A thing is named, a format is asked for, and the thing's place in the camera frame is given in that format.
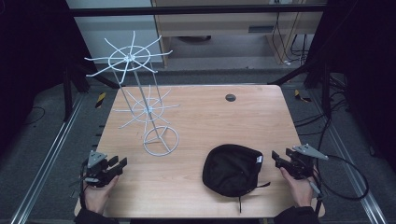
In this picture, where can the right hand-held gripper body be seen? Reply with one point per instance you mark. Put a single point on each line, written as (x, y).
(303, 165)

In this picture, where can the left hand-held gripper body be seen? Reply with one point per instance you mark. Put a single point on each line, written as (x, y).
(93, 169)

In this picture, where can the black cap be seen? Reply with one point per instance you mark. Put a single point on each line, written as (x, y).
(232, 169)

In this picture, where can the person's right hand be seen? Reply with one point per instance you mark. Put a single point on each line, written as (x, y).
(298, 188)

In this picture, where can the person's left hand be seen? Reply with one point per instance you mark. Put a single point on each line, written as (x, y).
(98, 196)

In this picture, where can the yellow black striped tape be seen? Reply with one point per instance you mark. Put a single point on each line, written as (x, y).
(100, 100)
(300, 96)

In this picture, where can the black metal stand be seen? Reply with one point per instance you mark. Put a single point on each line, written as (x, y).
(325, 90)
(67, 93)

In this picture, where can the white cabinet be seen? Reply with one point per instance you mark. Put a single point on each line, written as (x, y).
(115, 31)

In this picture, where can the light wooden desk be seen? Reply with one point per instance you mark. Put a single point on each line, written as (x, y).
(236, 26)

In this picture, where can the metal floor rail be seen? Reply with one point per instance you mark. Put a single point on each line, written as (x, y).
(46, 158)
(351, 168)

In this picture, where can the black horizontal frame bar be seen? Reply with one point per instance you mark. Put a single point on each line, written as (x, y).
(196, 10)

